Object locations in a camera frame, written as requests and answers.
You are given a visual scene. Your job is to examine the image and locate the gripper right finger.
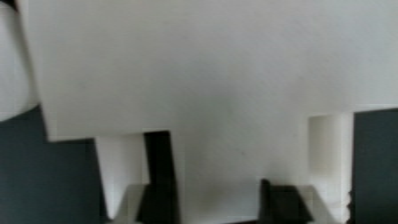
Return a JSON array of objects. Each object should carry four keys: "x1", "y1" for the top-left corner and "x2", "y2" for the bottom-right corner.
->
[{"x1": 258, "y1": 178, "x2": 345, "y2": 224}]

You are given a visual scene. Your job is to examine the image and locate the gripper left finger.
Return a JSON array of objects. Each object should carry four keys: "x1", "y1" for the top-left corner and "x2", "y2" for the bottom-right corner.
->
[{"x1": 105, "y1": 130, "x2": 182, "y2": 224}]

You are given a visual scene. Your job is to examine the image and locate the white chair seat part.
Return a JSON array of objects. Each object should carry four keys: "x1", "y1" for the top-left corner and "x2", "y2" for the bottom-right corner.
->
[{"x1": 17, "y1": 0, "x2": 398, "y2": 224}]

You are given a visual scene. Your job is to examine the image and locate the white chair leg with tag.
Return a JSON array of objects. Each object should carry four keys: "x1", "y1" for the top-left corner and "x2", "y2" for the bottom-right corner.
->
[{"x1": 0, "y1": 1, "x2": 40, "y2": 122}]

